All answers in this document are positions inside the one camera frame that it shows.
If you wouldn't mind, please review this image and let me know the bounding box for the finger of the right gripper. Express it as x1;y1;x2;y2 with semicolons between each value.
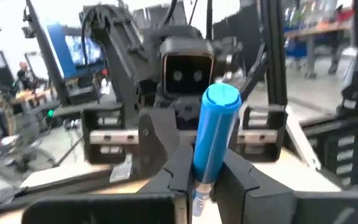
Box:
138;107;182;180
232;114;246;151

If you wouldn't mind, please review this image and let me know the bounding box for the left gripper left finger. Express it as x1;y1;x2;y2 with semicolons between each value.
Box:
21;143;196;224

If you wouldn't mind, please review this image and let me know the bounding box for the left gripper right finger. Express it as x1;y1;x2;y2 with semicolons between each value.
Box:
211;148;358;224

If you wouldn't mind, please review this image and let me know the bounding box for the fat sky blue marker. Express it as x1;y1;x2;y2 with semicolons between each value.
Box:
192;82;243;218

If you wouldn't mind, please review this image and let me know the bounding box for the black floor fan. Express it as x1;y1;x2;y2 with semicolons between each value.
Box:
0;144;57;184

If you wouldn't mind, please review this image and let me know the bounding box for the blue screen monitor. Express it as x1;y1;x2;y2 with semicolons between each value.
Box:
44;24;106;80

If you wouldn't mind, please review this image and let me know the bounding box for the black box with white labels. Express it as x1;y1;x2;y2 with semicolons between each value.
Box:
303;123;358;189

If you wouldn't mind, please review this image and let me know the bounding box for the person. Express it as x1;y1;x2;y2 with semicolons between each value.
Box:
16;61;35;91

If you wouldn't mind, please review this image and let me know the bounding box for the wooden workbench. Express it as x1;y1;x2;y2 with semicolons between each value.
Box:
284;17;354;78

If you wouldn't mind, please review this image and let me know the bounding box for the silver aluminium bracket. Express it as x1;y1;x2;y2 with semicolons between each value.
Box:
284;105;323;171

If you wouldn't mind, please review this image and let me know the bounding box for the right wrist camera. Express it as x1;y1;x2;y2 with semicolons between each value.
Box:
159;37;215;96

